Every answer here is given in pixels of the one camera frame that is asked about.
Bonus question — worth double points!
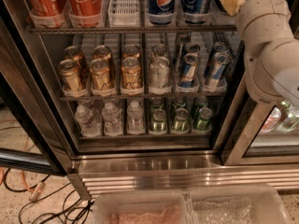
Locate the front middle green can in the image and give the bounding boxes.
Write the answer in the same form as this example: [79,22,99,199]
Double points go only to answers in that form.
[171,108,189,132]

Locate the back silver can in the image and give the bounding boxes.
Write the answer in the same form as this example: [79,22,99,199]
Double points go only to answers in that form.
[150,44,168,59]

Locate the middle water bottle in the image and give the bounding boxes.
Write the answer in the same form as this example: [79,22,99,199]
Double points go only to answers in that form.
[102,102,122,136]

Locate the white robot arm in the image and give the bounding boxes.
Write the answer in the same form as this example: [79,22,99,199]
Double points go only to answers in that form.
[219,0,299,106]

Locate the right water bottle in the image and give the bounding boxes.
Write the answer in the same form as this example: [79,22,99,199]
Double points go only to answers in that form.
[127,100,144,134]

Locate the front left gold can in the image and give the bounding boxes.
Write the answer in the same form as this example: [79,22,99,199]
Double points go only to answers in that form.
[58,59,85,91]

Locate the front right Red Bull can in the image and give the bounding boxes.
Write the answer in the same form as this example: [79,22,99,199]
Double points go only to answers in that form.
[205,52,231,91]

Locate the back right Red Bull can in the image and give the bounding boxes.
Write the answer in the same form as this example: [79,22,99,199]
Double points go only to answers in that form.
[208,41,229,60]

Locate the back left gold can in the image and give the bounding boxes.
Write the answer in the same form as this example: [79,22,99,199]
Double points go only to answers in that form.
[64,46,89,78]

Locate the red bull can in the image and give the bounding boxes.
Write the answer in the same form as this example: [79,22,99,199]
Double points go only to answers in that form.
[182,43,201,55]
[178,53,200,88]
[205,52,231,91]
[208,41,229,60]

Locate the left red Coca-Cola can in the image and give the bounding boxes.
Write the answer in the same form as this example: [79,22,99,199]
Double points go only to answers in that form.
[29,0,66,28]

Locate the right clear plastic bin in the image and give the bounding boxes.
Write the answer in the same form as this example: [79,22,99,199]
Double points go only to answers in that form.
[188,185,292,224]

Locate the green can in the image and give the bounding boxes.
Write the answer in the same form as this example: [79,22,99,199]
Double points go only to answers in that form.
[149,108,167,133]
[193,106,213,131]
[171,108,189,132]

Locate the clear plastic bin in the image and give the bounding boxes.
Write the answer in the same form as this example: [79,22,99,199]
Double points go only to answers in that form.
[188,185,292,224]
[93,190,191,224]

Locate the top wire fridge shelf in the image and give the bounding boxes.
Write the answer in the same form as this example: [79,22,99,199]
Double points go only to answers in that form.
[26,25,236,35]

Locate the stainless steel fridge base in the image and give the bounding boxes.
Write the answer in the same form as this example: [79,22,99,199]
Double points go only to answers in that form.
[67,151,299,200]

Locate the closed right fridge door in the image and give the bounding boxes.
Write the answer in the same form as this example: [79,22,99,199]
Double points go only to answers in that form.
[213,0,299,166]

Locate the front left green can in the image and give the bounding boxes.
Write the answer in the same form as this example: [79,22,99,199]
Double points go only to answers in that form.
[149,108,167,133]

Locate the left water bottle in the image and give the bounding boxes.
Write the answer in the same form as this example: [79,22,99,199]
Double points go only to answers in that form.
[75,105,101,138]

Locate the front right green can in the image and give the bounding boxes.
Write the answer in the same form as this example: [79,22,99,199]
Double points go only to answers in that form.
[193,106,213,131]

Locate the silver can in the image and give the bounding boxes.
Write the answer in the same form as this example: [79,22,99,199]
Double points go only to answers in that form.
[149,57,170,89]
[150,44,168,59]

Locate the water bottle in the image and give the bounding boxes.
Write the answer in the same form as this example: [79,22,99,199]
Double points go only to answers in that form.
[75,105,101,138]
[127,100,144,134]
[102,102,122,136]

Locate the left clear plastic bin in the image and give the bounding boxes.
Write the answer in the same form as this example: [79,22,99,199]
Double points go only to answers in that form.
[93,190,191,224]

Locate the back left Red Bull can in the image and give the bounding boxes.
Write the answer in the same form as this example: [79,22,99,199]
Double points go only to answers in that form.
[182,43,201,55]

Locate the front left Red Bull can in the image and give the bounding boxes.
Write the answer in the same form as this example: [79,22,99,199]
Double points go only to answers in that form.
[178,53,200,88]

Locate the black floor cables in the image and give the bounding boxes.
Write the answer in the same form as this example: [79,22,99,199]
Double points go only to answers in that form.
[2,167,95,224]

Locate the right red Coca-Cola can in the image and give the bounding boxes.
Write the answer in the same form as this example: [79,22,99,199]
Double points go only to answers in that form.
[70,0,102,27]

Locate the open glass fridge door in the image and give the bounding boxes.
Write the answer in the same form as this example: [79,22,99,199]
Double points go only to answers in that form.
[0,0,72,175]

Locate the gold can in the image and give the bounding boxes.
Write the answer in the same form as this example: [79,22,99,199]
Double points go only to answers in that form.
[121,57,142,90]
[90,59,114,91]
[122,45,140,59]
[93,45,115,74]
[58,59,85,91]
[64,46,89,78]

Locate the front silver can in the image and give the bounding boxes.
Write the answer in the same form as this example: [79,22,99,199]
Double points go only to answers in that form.
[149,57,170,89]

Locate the middle wire fridge shelf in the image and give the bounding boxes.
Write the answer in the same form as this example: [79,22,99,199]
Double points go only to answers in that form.
[60,91,225,101]

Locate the orange extension cord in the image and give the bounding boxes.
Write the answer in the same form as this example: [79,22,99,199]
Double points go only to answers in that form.
[0,119,36,194]

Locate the wire fridge shelf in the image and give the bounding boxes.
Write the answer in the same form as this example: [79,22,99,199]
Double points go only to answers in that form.
[60,91,225,101]
[26,25,236,35]

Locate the red coca-cola can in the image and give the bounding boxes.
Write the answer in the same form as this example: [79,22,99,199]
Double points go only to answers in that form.
[70,0,102,27]
[29,0,66,28]

